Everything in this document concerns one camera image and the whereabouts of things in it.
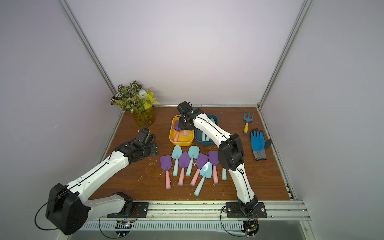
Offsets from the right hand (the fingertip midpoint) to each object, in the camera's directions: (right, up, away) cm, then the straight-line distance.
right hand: (183, 122), depth 91 cm
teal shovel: (+13, -10, +9) cm, 18 cm away
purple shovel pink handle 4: (0, -25, -1) cm, 25 cm away
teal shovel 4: (+14, -29, -6) cm, 32 cm away
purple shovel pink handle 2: (+1, -6, -4) cm, 7 cm away
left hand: (-16, -14, -7) cm, 23 cm away
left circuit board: (-28, -50, -19) cm, 60 cm away
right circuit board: (+34, -50, -21) cm, 64 cm away
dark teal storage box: (+11, -11, +7) cm, 17 cm away
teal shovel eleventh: (+15, -11, +7) cm, 20 cm away
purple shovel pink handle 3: (-10, -26, -3) cm, 28 cm away
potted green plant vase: (-30, +14, +7) cm, 34 cm away
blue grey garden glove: (+50, -15, +6) cm, 52 cm away
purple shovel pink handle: (-5, -6, +13) cm, 15 cm away
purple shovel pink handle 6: (+19, -24, 0) cm, 30 cm away
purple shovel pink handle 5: (+11, -23, -1) cm, 26 cm away
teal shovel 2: (-4, -19, +2) cm, 20 cm away
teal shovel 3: (+6, -20, +2) cm, 21 cm away
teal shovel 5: (+24, -29, -8) cm, 39 cm away
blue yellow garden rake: (+47, +1, +20) cm, 51 cm away
